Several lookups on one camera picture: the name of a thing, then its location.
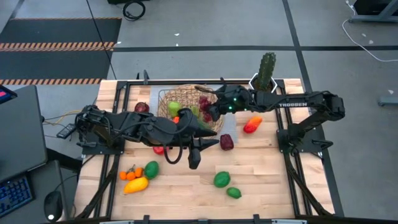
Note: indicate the white frame bracket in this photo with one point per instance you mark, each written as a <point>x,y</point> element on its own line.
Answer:
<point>289,221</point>
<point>112,222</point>

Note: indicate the small green lime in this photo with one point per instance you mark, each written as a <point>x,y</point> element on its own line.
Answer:
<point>234,193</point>

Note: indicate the black backlit keyboard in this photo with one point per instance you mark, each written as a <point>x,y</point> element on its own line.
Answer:
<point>14,194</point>

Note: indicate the green artificial cactus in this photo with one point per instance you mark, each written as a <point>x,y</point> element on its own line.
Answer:
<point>266,70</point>

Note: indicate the black computer mouse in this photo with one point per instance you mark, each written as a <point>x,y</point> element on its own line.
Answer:
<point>53,203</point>

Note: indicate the grey table leg frame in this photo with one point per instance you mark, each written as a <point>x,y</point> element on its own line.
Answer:
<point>367,19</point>

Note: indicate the black hazard striped floor mat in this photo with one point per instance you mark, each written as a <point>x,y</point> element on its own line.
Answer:
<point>56,62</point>

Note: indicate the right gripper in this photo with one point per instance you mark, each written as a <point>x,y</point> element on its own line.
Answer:
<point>236,102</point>

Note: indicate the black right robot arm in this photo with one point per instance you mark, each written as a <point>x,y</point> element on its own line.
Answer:
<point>292,104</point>

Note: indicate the white hexagonal plant pot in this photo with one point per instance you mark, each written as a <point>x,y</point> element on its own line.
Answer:
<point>255,84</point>

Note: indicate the grey furniture foot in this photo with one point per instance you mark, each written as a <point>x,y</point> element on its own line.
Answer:
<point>388,101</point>

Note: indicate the bright red apple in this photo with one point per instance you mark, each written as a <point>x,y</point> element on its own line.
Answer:
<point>159,151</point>

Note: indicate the red orange mango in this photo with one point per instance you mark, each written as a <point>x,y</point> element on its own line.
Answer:
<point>252,125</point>

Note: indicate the red ridged tomato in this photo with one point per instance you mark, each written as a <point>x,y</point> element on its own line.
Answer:
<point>176,119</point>

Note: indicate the small screen with red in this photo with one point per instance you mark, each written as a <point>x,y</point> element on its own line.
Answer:
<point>4,95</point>

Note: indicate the orange tangerine bunch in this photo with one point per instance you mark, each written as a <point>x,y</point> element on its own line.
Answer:
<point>130,176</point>

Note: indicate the green avocado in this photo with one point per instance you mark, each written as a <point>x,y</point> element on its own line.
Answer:
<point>151,170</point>

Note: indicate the green pear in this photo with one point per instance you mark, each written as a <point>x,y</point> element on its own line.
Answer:
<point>194,110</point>

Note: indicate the yellow mango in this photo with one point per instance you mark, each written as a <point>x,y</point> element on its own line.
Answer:
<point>136,185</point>

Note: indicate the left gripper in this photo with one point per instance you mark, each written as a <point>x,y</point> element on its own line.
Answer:
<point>189,137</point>

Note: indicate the dark red grape bunch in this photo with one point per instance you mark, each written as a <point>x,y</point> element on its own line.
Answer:
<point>204,104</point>

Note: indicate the dark red apple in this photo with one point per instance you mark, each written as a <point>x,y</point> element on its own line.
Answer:
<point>141,107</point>

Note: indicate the light green apple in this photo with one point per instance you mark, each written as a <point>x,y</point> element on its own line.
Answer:
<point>174,108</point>

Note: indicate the grey placemat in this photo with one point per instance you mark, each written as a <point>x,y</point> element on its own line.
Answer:
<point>154,99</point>

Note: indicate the green cucumber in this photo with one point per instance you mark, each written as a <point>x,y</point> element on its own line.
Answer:
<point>203,125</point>

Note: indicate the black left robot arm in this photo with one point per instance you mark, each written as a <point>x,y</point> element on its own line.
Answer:
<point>140,127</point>

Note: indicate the black remote control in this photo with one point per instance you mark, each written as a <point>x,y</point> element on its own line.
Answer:
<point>66,130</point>

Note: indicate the large green lime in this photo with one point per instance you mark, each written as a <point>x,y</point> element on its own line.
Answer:
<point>222,179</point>

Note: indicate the dark side desk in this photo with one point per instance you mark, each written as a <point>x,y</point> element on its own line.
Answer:
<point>38,183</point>

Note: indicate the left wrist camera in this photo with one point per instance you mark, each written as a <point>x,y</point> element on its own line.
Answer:
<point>194,160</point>

